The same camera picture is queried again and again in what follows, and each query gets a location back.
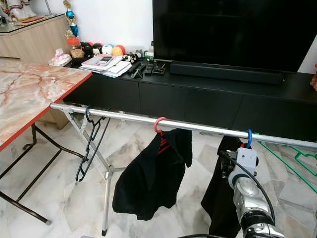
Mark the black shirt red collar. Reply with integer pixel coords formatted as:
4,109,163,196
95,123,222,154
201,135,246,238

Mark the blue plastic hanger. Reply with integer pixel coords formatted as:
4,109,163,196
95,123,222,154
246,129,254,148

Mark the dark grey plastic hanger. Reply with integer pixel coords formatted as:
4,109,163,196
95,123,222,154
76,106,105,182

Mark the green plastic hanger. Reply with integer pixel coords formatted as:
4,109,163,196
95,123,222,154
258,140,317,195

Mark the red plastic hanger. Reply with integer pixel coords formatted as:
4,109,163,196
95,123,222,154
154,117,167,148

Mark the black tv console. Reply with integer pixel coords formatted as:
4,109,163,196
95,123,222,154
63,55,317,144

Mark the black shirt green logo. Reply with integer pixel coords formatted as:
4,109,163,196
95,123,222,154
112,128,193,221

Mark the black soundbar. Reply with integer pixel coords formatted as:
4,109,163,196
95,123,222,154
170,60,285,85

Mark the silver metal clothes rack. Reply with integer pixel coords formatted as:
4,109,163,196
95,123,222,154
50,102,317,237

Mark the red laughing buddha statue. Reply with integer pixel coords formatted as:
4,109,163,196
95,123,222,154
311,63,317,91

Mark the small black device box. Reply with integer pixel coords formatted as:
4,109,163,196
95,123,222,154
146,62,166,75

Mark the marble top folding table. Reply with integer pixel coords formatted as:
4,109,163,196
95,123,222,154
0,59,93,226

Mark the black remote control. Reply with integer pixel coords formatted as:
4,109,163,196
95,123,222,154
133,63,147,79
127,61,140,75

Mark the black flat television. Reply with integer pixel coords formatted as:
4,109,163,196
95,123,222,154
153,0,317,73

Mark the light wood sideboard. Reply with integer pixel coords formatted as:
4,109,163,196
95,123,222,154
0,14,72,65

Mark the stack of papers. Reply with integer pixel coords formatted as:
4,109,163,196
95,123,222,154
79,55,132,78

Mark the orange plush ball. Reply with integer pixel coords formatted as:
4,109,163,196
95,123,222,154
112,44,126,57

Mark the pink tissue pack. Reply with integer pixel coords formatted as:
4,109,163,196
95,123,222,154
49,48,72,66

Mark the white blue plush ball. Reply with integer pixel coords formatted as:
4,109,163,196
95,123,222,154
102,43,114,56

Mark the black plush ball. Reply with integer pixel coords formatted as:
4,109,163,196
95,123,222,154
81,42,93,55
91,42,104,55

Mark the white ceramic figurine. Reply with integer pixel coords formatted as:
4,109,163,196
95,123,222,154
2,0,38,21

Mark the red lid glass jar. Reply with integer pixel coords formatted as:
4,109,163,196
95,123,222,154
67,36,85,59

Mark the blue gold trophy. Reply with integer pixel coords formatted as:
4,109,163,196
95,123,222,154
63,0,78,36

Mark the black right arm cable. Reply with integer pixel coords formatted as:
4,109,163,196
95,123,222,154
218,149,276,224

